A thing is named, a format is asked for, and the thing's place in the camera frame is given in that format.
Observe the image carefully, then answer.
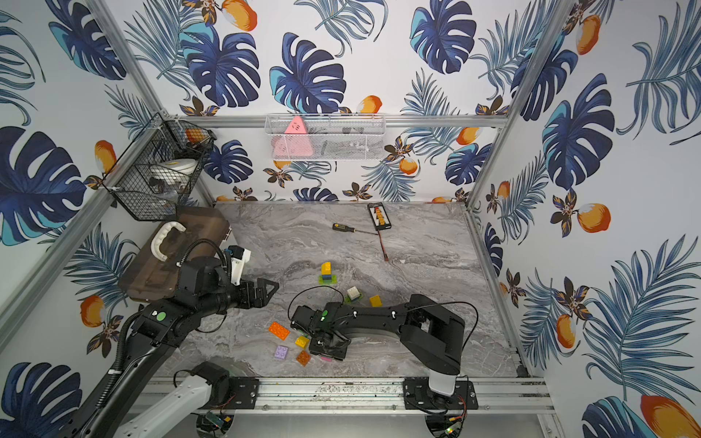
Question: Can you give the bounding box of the cream small lego brick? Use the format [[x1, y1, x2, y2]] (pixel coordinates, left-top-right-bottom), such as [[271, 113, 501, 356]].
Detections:
[[347, 287, 361, 301]]

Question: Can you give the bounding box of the lime long base lego brick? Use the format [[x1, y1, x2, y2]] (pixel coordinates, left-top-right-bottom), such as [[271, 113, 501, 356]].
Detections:
[[318, 275, 338, 285]]

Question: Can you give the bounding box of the yellow small lego brick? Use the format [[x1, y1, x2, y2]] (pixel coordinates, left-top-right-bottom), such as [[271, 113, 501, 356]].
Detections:
[[321, 262, 332, 276]]

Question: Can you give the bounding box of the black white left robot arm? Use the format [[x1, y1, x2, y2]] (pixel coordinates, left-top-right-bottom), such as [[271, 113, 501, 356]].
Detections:
[[58, 239, 279, 437]]

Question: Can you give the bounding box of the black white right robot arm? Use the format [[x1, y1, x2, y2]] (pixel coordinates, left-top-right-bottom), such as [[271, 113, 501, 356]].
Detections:
[[290, 294, 466, 398]]

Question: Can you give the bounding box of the yellow lego brick near arm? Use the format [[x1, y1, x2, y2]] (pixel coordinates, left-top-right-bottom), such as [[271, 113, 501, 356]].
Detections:
[[370, 296, 383, 308]]

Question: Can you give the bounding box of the yellow sloped lego brick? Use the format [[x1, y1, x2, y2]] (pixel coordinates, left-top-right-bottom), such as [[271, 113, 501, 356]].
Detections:
[[295, 336, 310, 350]]

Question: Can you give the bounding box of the brown square lego brick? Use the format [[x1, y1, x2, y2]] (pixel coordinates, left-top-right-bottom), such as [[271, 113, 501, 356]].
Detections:
[[296, 350, 311, 367]]

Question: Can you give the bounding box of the orange long lego brick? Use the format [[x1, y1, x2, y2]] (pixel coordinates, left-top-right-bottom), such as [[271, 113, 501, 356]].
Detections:
[[268, 321, 290, 341]]

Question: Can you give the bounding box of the purple square lego brick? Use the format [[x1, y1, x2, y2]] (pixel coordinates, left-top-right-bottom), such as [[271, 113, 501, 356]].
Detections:
[[274, 345, 290, 361]]

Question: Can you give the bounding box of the brown translucent tool case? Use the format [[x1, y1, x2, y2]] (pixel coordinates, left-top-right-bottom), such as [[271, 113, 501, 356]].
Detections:
[[118, 206, 230, 302]]

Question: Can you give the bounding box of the black yellow screwdriver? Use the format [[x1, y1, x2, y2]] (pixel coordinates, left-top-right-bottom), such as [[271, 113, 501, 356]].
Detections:
[[332, 223, 379, 237]]

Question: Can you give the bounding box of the black screwdriver bit case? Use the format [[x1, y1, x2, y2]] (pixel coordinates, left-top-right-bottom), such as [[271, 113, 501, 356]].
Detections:
[[367, 203, 392, 232]]

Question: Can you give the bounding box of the white object in basket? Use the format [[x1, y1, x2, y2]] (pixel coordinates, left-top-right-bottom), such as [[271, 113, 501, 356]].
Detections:
[[150, 159, 198, 184]]

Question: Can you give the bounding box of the pink triangular object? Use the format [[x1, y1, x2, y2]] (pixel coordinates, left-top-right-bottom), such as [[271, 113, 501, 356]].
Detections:
[[272, 116, 314, 161]]

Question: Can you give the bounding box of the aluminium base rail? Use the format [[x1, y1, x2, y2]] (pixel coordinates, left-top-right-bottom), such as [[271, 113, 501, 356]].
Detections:
[[133, 375, 554, 414]]

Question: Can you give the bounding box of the black wire basket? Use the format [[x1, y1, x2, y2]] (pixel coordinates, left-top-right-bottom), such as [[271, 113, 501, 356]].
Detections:
[[100, 114, 217, 222]]

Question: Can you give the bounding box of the white wire wall shelf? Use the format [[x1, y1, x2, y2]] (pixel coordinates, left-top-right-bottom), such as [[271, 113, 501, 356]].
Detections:
[[265, 113, 386, 162]]

